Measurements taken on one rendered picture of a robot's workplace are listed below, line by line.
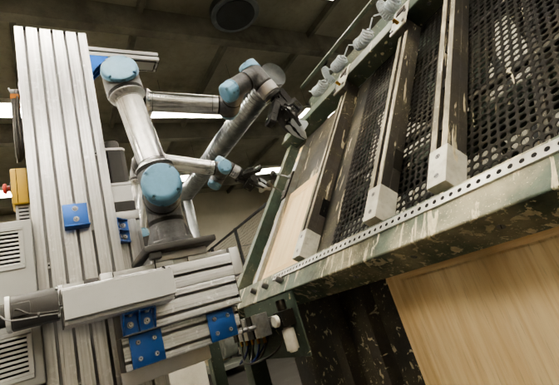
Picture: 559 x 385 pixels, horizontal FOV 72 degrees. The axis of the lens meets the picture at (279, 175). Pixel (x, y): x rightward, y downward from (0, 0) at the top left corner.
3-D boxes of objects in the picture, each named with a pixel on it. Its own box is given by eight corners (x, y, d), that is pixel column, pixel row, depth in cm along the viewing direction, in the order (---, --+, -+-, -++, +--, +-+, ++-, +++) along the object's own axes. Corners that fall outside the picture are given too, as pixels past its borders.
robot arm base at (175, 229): (153, 247, 116) (147, 216, 119) (144, 259, 127) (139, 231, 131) (200, 239, 124) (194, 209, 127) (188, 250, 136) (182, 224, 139)
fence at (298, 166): (259, 288, 195) (251, 285, 194) (304, 150, 249) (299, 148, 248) (262, 287, 191) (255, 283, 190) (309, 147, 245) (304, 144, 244)
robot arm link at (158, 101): (108, 120, 142) (239, 126, 156) (104, 104, 133) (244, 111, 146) (111, 94, 147) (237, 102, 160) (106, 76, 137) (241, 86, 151)
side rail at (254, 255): (249, 301, 216) (233, 293, 214) (299, 155, 279) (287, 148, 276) (254, 299, 212) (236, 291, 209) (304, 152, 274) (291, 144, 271)
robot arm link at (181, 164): (134, 141, 183) (233, 155, 202) (132, 151, 192) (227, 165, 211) (131, 162, 178) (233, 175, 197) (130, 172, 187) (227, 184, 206)
